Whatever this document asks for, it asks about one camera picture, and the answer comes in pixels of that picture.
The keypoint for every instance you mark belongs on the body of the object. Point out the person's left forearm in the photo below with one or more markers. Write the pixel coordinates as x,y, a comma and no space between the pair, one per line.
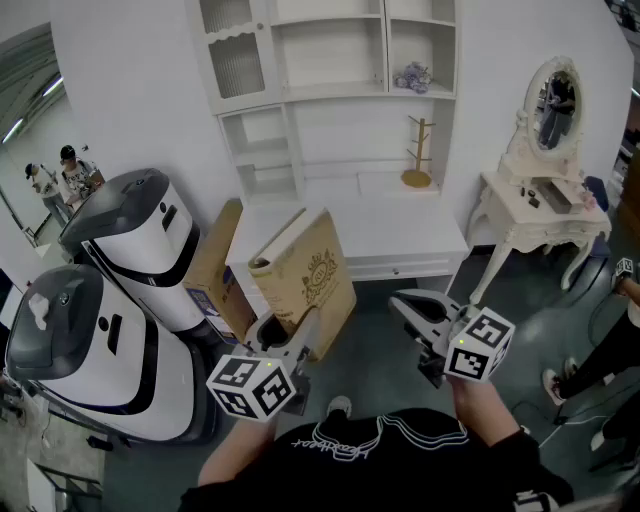
235,450

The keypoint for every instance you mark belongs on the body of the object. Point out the wooden mug tree stand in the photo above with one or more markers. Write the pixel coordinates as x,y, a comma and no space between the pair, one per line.
417,179

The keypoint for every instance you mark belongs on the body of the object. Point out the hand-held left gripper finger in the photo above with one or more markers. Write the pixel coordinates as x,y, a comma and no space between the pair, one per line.
275,332
310,335

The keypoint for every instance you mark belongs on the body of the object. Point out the brown cardboard box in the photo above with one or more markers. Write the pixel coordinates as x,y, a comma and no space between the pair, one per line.
215,270

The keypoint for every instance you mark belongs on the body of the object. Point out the ribbed glass cabinet door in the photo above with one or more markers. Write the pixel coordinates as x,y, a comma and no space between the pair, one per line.
235,65

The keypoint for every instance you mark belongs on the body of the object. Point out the person's grey shoe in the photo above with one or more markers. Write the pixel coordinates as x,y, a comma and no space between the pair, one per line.
340,405

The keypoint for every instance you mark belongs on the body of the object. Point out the person's black t-shirt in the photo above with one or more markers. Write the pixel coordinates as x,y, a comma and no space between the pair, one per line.
400,475

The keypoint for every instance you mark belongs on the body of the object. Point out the tan hardcover book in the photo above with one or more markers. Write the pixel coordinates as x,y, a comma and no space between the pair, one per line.
310,260

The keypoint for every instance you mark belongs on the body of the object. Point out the white oval vanity mirror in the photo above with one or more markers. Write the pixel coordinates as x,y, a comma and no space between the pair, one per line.
557,115

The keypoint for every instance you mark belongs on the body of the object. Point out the grey storage box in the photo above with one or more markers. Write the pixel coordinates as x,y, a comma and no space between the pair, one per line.
552,197

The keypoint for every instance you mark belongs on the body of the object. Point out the person's right forearm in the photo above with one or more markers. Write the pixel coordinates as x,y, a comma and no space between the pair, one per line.
482,410

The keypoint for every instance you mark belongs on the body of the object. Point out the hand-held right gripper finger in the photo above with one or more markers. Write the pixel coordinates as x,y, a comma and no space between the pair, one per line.
407,319
425,295

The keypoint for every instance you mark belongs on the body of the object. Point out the white ornate dressing table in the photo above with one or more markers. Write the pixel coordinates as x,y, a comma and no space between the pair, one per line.
520,210

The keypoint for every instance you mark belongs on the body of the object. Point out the purple flower bouquet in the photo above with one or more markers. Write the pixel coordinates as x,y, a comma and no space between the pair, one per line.
414,77

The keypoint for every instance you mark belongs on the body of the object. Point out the small black case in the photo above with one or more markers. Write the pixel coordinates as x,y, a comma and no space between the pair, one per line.
535,203

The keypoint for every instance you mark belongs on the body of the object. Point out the ceiling light tube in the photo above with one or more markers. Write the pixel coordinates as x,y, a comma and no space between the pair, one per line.
13,130
53,85

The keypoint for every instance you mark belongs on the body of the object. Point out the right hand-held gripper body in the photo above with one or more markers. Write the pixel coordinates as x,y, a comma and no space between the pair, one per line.
477,345

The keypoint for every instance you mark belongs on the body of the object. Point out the white desk with hutch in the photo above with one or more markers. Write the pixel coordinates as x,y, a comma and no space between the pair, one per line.
390,225

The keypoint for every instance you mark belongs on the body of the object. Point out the blue chair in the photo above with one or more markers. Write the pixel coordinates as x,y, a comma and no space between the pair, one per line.
596,192

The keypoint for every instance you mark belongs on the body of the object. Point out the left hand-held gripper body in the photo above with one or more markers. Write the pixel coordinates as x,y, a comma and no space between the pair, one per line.
250,385

